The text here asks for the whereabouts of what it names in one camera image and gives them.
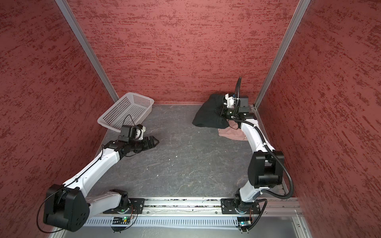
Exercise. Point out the white plastic laundry basket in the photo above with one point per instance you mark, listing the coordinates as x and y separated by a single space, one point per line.
130 109

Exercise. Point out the right circuit board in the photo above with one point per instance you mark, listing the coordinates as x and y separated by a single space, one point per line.
244 222

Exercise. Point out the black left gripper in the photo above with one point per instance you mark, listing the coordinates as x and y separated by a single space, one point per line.
147 146

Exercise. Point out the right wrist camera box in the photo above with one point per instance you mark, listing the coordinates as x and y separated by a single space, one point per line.
231 101

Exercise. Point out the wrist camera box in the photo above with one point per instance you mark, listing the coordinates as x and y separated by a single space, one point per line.
231 101
131 133

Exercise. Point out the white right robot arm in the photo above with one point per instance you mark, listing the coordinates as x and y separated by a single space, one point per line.
264 172

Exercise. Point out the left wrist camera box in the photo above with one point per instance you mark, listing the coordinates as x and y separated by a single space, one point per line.
131 133

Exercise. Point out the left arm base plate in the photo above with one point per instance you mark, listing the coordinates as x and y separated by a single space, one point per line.
137 205

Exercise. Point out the white slotted cable duct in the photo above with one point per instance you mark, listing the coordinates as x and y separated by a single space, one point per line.
170 222

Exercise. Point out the left circuit board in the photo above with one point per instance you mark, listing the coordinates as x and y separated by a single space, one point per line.
124 221

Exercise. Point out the pink shorts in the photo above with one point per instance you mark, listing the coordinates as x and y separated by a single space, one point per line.
232 132

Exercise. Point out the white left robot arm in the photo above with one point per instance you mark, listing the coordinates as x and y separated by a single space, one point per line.
68 206

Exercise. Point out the aluminium corner post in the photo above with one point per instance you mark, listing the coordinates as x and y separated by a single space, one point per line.
79 34
288 36

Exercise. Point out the black shorts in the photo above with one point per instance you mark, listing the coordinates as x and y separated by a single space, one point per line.
212 114

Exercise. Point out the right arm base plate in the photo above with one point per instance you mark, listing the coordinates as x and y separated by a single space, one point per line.
229 206

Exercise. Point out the circuit board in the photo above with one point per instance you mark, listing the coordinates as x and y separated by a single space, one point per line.
244 222
124 221

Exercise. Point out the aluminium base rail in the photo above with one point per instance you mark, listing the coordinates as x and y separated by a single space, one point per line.
211 206

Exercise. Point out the left aluminium corner post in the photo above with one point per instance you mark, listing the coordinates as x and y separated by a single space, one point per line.
79 34

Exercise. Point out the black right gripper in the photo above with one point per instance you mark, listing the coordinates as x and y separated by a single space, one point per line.
222 111

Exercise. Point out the right aluminium corner post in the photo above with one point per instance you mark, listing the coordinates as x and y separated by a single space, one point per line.
288 36

